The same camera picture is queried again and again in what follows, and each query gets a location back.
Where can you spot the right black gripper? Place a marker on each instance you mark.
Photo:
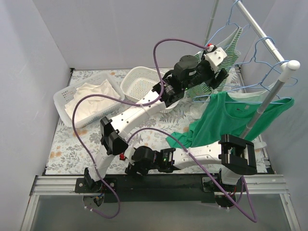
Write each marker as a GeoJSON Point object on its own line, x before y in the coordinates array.
{"type": "Point", "coordinates": [131, 170]}

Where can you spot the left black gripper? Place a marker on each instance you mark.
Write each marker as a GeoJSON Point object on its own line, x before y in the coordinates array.
{"type": "Point", "coordinates": [217, 78]}

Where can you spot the white tank top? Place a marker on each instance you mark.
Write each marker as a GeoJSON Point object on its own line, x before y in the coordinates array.
{"type": "Point", "coordinates": [196, 110]}

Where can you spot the blue wire hanger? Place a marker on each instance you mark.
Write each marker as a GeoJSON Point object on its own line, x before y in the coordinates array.
{"type": "Point", "coordinates": [277, 67]}

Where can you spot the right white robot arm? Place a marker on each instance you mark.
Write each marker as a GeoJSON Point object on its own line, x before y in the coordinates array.
{"type": "Point", "coordinates": [235, 154]}

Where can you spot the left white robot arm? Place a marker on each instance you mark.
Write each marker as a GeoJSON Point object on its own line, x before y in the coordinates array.
{"type": "Point", "coordinates": [114, 130]}

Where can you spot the solid green tank top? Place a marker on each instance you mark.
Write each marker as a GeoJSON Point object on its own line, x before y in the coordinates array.
{"type": "Point", "coordinates": [223, 115]}

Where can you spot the blue hanger with striped top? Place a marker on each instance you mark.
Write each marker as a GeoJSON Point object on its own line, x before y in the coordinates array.
{"type": "Point", "coordinates": [231, 24]}

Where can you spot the oval white laundry basket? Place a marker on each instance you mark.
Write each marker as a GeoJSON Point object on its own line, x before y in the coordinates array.
{"type": "Point", "coordinates": [138, 82]}

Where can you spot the floral table mat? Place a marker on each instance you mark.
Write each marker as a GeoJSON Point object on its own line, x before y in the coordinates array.
{"type": "Point", "coordinates": [68, 157]}

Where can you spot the silver clothes rack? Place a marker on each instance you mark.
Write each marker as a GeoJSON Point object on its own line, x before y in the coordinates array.
{"type": "Point", "coordinates": [288, 67]}

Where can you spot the rectangular white laundry basket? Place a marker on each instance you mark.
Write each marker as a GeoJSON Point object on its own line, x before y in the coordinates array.
{"type": "Point", "coordinates": [62, 97]}

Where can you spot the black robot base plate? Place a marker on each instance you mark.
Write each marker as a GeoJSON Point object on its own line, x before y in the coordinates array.
{"type": "Point", "coordinates": [154, 188]}

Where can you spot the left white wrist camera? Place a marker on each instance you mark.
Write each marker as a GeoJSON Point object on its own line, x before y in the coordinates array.
{"type": "Point", "coordinates": [215, 56]}

